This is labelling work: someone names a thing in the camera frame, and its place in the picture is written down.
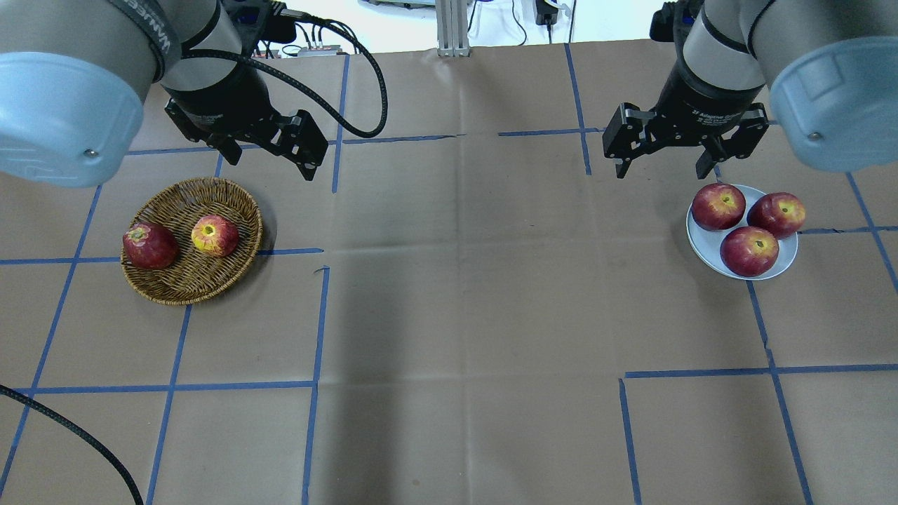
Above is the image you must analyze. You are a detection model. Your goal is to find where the aluminium frame post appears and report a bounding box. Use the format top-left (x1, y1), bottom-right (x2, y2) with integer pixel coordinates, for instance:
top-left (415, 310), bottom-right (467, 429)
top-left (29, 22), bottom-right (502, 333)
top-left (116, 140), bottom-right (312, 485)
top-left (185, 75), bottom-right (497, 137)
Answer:
top-left (435, 0), bottom-right (471, 58)

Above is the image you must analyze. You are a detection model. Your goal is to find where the black power adapter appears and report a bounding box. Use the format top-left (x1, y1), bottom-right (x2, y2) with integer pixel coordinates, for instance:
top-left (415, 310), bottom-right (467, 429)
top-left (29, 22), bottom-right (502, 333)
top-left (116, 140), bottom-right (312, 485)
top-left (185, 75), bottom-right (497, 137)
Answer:
top-left (535, 0), bottom-right (563, 27)

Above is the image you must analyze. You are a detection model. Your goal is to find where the plate apple far side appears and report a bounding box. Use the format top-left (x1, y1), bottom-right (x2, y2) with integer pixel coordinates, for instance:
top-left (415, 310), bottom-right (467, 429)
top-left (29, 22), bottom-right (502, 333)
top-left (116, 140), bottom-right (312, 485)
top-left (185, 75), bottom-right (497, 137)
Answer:
top-left (746, 192), bottom-right (806, 240)

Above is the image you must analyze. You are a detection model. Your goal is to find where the light blue plate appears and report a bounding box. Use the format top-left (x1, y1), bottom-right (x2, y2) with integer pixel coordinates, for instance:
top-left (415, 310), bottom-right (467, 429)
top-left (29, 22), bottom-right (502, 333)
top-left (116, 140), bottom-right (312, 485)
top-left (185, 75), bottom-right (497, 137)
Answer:
top-left (685, 207), bottom-right (799, 281)

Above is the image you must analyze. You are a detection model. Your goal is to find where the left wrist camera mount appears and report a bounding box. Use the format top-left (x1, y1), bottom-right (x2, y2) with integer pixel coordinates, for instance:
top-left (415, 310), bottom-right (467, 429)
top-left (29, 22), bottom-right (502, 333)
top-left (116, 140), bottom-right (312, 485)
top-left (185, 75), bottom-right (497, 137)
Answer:
top-left (220, 1), bottom-right (296, 53)

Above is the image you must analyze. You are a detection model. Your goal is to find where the plate apple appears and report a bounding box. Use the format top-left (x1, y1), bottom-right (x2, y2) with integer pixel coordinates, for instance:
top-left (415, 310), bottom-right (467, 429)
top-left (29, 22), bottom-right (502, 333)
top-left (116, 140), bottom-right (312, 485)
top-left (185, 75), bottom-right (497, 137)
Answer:
top-left (692, 183), bottom-right (747, 232)
top-left (746, 192), bottom-right (806, 240)
top-left (719, 226), bottom-right (780, 277)

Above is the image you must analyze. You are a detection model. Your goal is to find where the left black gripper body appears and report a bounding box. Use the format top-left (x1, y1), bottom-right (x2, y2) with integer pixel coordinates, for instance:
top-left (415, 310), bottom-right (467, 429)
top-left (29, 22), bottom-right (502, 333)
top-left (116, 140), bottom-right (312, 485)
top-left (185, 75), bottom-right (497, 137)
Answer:
top-left (163, 70), bottom-right (282, 152)

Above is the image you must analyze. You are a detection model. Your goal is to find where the plate apple front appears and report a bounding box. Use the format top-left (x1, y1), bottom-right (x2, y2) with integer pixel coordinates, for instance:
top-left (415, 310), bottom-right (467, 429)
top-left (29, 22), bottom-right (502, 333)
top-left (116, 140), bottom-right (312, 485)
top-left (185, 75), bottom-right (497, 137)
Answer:
top-left (719, 226), bottom-right (780, 277)

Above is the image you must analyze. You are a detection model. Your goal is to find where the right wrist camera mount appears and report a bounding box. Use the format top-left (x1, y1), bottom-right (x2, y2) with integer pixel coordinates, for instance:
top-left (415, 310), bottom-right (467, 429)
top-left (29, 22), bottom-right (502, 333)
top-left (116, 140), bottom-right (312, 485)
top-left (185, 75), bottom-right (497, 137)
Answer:
top-left (649, 1), bottom-right (704, 43)

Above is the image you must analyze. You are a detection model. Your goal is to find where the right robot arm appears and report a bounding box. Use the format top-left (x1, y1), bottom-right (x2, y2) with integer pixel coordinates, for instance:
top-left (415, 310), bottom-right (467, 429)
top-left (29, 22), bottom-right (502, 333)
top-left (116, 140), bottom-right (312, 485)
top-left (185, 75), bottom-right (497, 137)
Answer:
top-left (603, 1), bottom-right (897, 179)

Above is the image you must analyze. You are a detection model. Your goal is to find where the plate apple near centre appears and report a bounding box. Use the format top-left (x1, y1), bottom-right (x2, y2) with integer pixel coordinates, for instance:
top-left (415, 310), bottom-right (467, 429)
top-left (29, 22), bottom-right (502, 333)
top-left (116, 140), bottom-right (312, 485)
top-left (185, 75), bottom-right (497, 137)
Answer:
top-left (692, 183), bottom-right (747, 232)

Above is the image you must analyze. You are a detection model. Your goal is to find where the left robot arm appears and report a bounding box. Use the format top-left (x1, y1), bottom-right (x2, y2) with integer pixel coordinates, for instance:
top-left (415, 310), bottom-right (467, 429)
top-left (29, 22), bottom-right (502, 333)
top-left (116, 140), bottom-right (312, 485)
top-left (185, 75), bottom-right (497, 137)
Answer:
top-left (1, 1), bottom-right (328, 187)

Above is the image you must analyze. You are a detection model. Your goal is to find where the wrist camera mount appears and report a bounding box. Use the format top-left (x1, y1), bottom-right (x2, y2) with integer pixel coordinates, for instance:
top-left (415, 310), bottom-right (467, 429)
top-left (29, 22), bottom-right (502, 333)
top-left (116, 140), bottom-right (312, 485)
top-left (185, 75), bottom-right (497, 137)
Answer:
top-left (220, 1), bottom-right (296, 53)
top-left (649, 1), bottom-right (704, 43)

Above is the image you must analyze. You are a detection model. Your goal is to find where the yellow-red apple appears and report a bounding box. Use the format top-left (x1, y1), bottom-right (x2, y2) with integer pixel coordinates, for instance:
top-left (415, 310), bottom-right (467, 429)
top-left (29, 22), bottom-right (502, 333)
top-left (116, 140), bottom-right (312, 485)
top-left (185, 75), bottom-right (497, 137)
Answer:
top-left (190, 215), bottom-right (240, 258)

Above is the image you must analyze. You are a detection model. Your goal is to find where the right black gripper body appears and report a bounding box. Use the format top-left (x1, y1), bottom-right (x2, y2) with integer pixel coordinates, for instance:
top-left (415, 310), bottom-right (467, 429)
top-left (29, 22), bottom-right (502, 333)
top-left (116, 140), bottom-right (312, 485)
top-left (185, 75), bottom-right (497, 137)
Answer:
top-left (649, 67), bottom-right (761, 144)

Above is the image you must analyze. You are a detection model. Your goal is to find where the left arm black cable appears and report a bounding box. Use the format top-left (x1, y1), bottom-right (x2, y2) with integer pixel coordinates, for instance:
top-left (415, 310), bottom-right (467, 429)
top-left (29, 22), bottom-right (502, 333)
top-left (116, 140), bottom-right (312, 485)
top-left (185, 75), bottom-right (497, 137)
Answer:
top-left (0, 20), bottom-right (389, 505)

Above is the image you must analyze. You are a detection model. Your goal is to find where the dark red apple in basket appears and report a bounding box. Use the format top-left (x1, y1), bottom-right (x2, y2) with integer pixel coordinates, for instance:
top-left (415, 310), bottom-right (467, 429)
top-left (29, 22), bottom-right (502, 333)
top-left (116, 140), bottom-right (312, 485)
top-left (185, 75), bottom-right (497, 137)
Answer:
top-left (123, 222), bottom-right (180, 271)

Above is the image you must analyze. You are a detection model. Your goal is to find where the woven wicker basket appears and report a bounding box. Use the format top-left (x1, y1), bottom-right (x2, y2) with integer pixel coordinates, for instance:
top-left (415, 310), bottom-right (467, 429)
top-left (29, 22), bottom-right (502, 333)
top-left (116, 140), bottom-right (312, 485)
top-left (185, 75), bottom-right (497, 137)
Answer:
top-left (121, 177), bottom-right (264, 306)

